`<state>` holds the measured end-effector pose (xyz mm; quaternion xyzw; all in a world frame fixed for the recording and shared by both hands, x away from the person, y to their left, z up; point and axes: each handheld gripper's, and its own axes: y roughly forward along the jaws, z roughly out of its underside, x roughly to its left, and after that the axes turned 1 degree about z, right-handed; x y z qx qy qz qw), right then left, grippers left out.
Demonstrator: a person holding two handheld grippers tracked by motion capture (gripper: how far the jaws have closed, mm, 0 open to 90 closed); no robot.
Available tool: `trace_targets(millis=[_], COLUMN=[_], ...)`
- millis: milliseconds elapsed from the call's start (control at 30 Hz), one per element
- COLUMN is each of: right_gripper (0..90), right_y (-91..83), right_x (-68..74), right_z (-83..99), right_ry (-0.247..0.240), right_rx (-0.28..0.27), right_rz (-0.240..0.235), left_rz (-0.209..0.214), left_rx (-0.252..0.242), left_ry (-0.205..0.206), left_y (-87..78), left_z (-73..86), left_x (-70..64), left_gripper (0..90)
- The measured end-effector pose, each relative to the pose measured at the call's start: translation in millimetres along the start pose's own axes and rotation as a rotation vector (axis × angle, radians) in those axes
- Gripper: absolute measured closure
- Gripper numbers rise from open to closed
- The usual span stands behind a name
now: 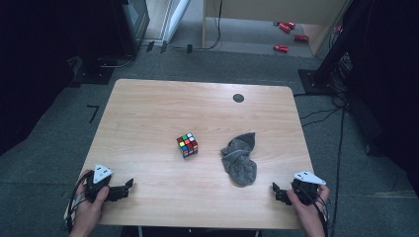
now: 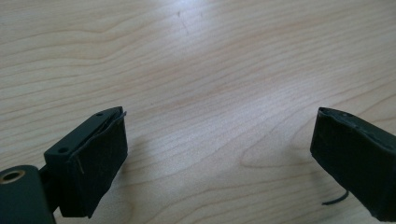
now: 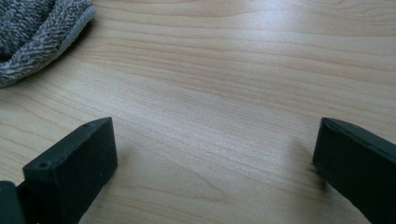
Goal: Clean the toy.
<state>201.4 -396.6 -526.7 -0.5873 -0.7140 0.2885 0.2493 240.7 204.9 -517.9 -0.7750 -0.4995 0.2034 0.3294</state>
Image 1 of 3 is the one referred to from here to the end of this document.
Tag person's left hand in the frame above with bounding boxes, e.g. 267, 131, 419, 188
69, 169, 111, 231

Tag person's right hand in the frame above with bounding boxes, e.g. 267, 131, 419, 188
286, 184, 331, 229

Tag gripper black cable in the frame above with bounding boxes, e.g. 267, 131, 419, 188
304, 187, 331, 237
63, 170, 91, 234

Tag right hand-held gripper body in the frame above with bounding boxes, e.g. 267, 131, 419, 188
291, 170, 327, 207

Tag light wooden shelf frame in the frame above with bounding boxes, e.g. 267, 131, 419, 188
201, 0, 351, 57

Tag black metal stand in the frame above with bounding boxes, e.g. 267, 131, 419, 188
297, 0, 356, 97

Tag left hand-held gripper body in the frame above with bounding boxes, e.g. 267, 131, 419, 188
84, 163, 117, 204

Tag dark monitor on stand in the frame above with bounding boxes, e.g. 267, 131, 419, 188
111, 0, 151, 59

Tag black flat stand base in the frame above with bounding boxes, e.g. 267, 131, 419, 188
69, 54, 116, 86

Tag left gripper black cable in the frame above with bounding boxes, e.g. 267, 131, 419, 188
63, 170, 91, 234

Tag black hanging cable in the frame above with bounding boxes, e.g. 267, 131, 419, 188
192, 0, 224, 51

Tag grey fuzzy cloth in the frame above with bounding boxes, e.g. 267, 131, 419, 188
219, 131, 258, 189

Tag multicoloured puzzle cube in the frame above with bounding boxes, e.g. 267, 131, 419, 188
176, 131, 200, 159

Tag black floor cables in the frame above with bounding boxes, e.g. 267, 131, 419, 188
292, 91, 349, 183

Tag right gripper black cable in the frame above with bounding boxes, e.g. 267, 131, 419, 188
304, 187, 331, 237

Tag white panel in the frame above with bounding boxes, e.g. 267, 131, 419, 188
160, 0, 193, 44

